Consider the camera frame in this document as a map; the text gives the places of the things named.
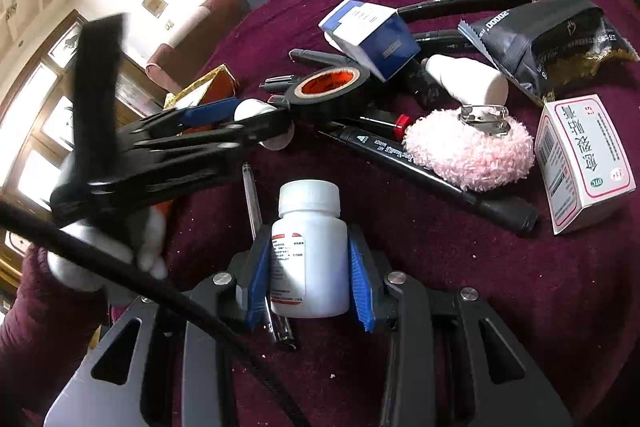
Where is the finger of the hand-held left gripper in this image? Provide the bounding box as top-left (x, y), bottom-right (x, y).
top-left (117, 97), bottom-right (242, 144)
top-left (139, 106), bottom-right (296, 188)

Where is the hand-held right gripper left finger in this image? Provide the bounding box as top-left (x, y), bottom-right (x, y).
top-left (44, 236), bottom-right (275, 427)

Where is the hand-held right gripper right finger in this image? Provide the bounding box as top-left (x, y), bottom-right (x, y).
top-left (347, 227), bottom-right (573, 427)

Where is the gold rimmed box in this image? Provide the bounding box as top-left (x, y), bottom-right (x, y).
top-left (162, 63), bottom-right (239, 110)

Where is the small white round container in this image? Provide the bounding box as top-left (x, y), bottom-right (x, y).
top-left (234, 98), bottom-right (296, 152)

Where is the white pill bottle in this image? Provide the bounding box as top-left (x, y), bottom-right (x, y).
top-left (270, 179), bottom-right (351, 319)

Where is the black tape roll orange core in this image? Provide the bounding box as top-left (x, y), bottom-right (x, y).
top-left (285, 64), bottom-right (372, 128)

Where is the pink fluffy puff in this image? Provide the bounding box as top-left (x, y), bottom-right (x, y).
top-left (402, 106), bottom-right (536, 192)

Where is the person's left forearm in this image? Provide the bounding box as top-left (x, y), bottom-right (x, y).
top-left (0, 244), bottom-right (113, 427)

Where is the person's left hand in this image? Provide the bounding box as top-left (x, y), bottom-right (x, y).
top-left (47, 207), bottom-right (169, 293)

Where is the clear plastic pen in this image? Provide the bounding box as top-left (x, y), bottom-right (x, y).
top-left (241, 163), bottom-right (301, 352)

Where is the short black pen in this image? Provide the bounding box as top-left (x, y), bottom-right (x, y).
top-left (259, 76), bottom-right (304, 92)

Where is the brown armchair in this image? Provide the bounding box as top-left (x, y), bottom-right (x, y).
top-left (145, 0), bottom-right (246, 94)

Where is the dark grey marker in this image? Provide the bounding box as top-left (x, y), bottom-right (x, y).
top-left (289, 48), bottom-right (362, 70)

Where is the large black marker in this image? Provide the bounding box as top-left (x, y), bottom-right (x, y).
top-left (315, 127), bottom-right (539, 238)

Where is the red capped pen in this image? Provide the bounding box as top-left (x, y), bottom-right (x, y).
top-left (357, 109), bottom-right (413, 142)

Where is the blue white box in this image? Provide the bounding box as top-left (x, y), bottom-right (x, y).
top-left (318, 0), bottom-right (422, 82)

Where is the small white bottle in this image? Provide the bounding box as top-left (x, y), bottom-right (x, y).
top-left (422, 54), bottom-right (510, 106)

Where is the white medicine box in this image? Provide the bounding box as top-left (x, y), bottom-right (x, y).
top-left (534, 94), bottom-right (637, 236)

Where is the long black marker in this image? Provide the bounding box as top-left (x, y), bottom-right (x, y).
top-left (397, 0), bottom-right (537, 22)

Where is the dark foil bag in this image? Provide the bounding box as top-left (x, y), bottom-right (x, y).
top-left (457, 0), bottom-right (640, 108)

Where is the wooden window frame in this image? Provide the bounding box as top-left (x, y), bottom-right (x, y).
top-left (0, 9), bottom-right (103, 218)

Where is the black cable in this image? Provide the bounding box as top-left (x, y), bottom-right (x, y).
top-left (0, 199), bottom-right (313, 427)

